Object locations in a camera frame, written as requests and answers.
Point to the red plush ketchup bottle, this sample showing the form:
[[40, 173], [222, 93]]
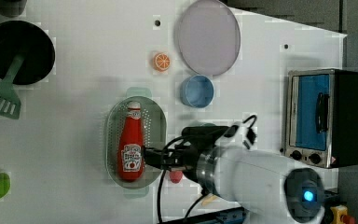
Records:
[[130, 162]]

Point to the orange slice toy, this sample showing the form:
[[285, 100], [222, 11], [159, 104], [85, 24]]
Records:
[[161, 62]]

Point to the green slotted spatula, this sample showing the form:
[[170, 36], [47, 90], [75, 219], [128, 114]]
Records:
[[10, 103]]

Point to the peeled banana toy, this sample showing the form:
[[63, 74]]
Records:
[[207, 200]]

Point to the large strawberry toy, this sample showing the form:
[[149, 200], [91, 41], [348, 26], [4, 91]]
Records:
[[175, 176]]

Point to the green oval strainer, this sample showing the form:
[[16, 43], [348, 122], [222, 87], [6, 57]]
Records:
[[153, 126]]

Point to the lavender round plate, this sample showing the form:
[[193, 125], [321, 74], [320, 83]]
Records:
[[209, 37]]

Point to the dark cylinder container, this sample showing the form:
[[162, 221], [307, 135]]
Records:
[[12, 8]]

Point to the blue bowl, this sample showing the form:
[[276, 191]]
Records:
[[197, 91]]

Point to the yellow red emergency button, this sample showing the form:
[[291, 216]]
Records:
[[341, 216]]

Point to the green cup with handle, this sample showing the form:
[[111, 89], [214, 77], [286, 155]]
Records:
[[201, 124]]

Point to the silver toaster oven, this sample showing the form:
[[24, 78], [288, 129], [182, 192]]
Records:
[[322, 118]]

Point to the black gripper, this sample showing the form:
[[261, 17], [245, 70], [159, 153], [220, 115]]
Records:
[[183, 153]]

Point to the black round pot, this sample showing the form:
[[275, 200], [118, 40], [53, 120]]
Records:
[[40, 58]]

